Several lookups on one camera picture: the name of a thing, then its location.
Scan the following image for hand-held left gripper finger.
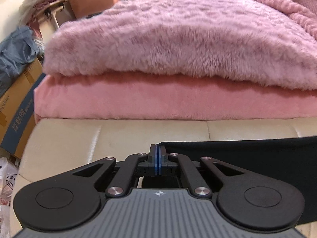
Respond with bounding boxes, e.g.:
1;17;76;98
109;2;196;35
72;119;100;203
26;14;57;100
157;144;244;200
72;144;157;199

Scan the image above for black pants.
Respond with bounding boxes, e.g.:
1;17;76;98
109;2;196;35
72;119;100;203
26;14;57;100
158;136;317;227

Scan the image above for pink velvet bed sheet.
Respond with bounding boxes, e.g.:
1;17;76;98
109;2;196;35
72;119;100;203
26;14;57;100
33;73;317;123

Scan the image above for pink fluffy blanket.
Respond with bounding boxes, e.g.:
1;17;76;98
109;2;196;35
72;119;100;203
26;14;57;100
43;0;317;91

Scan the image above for printed cardboard box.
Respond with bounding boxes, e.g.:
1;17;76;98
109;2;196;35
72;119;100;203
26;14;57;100
0;57;47;159

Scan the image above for white plastic bag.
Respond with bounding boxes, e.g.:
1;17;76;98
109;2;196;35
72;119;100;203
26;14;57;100
0;156;19;238

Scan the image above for blue grey clothing pile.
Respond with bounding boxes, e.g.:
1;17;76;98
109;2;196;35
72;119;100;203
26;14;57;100
0;26;41;97

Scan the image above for maroon cloth pile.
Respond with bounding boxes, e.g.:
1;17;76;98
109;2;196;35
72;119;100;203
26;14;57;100
27;15;46;46

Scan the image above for pink ribbed blanket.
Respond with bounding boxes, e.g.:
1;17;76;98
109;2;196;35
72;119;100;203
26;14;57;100
238;0;317;40

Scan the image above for cream leather bed frame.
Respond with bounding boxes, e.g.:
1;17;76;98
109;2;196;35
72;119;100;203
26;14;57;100
17;116;317;238

